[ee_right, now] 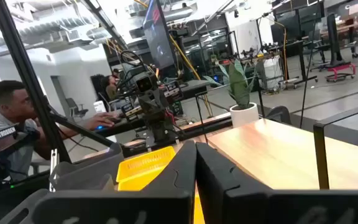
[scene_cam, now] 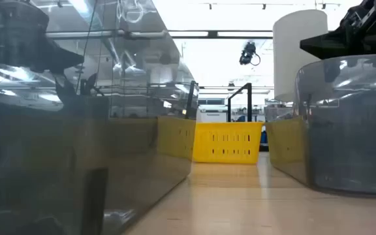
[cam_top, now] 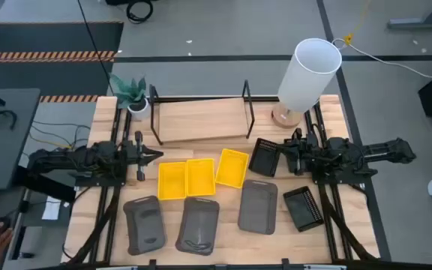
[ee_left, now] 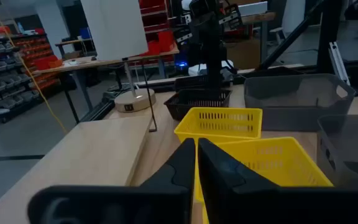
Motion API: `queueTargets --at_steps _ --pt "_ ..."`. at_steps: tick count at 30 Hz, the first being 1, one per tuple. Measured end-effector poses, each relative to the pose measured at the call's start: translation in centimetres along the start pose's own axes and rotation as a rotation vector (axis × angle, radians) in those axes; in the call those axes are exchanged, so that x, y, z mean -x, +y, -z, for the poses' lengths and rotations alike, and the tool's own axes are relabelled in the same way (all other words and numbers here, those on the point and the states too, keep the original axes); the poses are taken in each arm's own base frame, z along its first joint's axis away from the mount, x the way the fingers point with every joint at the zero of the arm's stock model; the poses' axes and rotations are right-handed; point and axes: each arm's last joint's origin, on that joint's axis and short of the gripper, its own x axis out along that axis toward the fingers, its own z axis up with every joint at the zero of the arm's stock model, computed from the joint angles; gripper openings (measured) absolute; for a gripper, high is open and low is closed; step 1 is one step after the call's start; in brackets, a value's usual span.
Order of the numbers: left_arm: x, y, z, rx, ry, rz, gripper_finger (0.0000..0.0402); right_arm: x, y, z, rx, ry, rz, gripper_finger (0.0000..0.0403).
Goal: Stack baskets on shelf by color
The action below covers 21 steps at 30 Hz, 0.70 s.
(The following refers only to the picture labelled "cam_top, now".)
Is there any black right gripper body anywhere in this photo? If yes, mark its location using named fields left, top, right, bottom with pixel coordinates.
left=282, top=127, right=309, bottom=176

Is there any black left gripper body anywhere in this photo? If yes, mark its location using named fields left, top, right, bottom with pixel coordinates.
left=120, top=130, right=150, bottom=182

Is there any black plastic basket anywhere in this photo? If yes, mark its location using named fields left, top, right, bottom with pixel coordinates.
left=282, top=185, right=325, bottom=233
left=247, top=137, right=282, bottom=179

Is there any yellow plastic basket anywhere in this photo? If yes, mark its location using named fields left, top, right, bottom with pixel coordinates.
left=157, top=161, right=188, bottom=201
left=185, top=157, right=217, bottom=197
left=214, top=148, right=250, bottom=189

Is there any grey plastic basket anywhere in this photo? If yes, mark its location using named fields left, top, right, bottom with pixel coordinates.
left=122, top=195, right=167, bottom=257
left=237, top=178, right=279, bottom=236
left=175, top=196, right=221, bottom=257

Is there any white plant pot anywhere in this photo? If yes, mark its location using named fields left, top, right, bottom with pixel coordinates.
left=127, top=97, right=152, bottom=122

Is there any green leafy plant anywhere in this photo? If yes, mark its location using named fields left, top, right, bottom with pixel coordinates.
left=109, top=73, right=148, bottom=110

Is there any white table lamp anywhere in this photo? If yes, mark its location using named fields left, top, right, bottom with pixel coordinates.
left=271, top=37, right=343, bottom=130

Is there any white paper sheet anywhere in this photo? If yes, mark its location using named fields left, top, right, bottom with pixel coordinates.
left=41, top=196, right=62, bottom=221

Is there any grey desk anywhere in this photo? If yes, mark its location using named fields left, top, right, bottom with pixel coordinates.
left=0, top=88, right=41, bottom=191

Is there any grey metal table leg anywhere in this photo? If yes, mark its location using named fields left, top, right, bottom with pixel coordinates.
left=387, top=0, right=432, bottom=30

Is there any wooden shelf with black frame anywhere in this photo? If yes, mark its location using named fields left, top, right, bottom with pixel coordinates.
left=148, top=79, right=257, bottom=146

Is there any black aluminium rig frame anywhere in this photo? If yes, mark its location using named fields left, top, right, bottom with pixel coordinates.
left=64, top=95, right=380, bottom=270

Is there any thin black hanging cable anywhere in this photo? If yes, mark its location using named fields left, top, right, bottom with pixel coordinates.
left=76, top=0, right=115, bottom=95

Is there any yellow cord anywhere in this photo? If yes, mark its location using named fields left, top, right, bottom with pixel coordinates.
left=343, top=0, right=373, bottom=46

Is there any white lamp cable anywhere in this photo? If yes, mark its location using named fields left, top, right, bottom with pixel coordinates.
left=331, top=37, right=432, bottom=79

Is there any coiled black cable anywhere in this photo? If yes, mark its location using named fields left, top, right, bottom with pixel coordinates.
left=125, top=0, right=154, bottom=24

